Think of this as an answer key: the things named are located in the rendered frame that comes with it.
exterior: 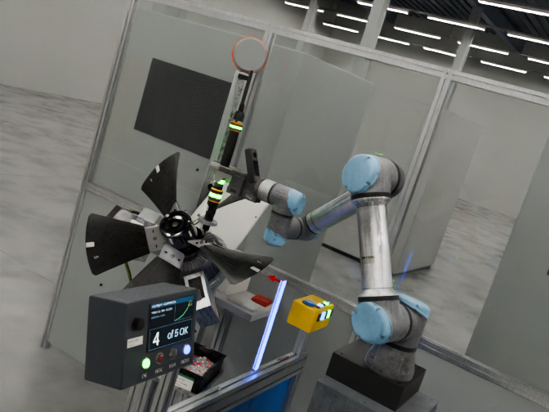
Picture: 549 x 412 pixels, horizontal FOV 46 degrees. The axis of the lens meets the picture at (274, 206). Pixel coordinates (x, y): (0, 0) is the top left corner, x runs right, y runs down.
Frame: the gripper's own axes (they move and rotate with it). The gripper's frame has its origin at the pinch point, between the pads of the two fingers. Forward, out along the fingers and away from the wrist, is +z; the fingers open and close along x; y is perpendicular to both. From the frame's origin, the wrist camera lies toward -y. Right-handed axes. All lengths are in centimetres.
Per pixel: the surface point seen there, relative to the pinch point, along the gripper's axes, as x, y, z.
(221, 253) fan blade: -2.3, 27.6, -13.4
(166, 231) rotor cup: -7.3, 27.8, 7.7
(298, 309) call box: 21, 42, -37
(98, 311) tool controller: -83, 26, -36
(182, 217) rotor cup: -2.3, 21.9, 6.3
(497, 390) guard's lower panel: 70, 53, -106
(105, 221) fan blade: -11.2, 32.9, 32.0
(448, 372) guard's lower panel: 70, 55, -86
